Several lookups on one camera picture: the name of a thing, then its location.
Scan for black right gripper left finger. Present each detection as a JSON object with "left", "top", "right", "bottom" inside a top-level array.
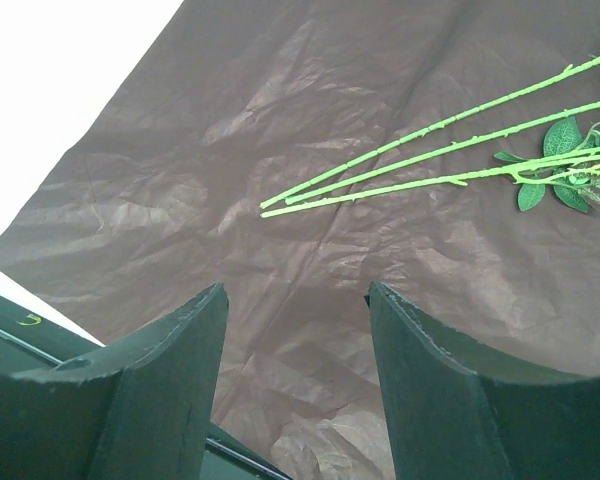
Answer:
[{"left": 0, "top": 282, "right": 230, "bottom": 480}]

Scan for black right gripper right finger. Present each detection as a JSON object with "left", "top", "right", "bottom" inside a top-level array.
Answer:
[{"left": 367, "top": 282, "right": 600, "bottom": 479}]

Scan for pink flower bouquet green leaves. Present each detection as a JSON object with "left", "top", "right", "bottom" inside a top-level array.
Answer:
[{"left": 259, "top": 55, "right": 600, "bottom": 219}]

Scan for dark red wrapping paper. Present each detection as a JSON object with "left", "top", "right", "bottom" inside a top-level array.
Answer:
[{"left": 0, "top": 1, "right": 600, "bottom": 479}]

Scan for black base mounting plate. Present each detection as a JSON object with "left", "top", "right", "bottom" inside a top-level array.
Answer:
[{"left": 0, "top": 284, "right": 291, "bottom": 480}]

